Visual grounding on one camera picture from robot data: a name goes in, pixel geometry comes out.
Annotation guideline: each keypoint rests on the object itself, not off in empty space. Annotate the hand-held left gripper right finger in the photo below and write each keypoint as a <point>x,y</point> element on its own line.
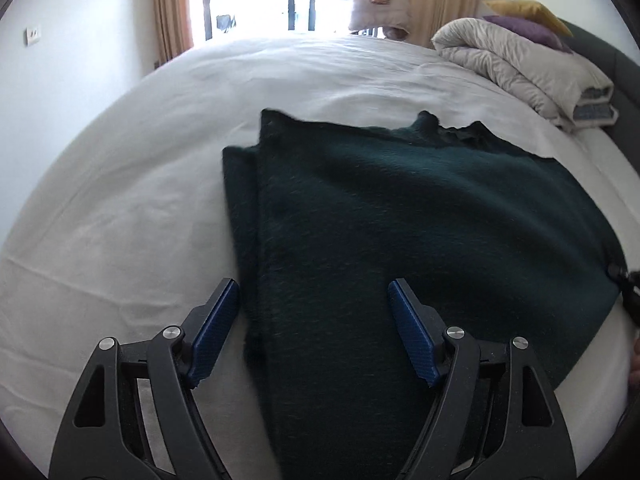
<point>412,332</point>

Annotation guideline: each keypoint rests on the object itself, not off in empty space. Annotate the person's right hand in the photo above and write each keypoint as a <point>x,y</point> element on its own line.
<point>635,360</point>

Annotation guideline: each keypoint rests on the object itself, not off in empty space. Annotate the white wall switch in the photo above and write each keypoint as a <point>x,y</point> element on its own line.
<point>33,35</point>

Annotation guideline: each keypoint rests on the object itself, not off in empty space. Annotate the yellow pillow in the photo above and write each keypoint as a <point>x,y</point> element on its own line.
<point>530,10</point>

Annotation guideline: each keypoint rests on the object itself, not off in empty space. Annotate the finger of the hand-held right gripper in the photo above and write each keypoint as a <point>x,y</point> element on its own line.
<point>629,285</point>

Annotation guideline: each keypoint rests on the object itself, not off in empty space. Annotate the dark grey headboard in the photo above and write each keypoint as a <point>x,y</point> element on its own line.
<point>622,90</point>

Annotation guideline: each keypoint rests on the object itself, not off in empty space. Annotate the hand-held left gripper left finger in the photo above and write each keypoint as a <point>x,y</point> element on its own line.
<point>215,332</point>

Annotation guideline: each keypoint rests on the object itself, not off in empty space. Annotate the purple pillow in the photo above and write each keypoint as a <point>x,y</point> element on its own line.
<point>530,31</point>

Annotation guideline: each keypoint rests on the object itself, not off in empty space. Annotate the white puffer vest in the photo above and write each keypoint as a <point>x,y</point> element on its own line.
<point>377,2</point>

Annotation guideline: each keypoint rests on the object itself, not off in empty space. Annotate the bed with white sheet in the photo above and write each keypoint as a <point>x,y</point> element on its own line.
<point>140,210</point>

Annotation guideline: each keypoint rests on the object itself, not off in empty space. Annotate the folded grey duvet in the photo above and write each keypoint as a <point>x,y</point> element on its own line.
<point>515,60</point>

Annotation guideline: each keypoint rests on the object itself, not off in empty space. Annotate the dark green knit sweater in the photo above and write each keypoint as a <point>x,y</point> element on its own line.
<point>400,210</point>

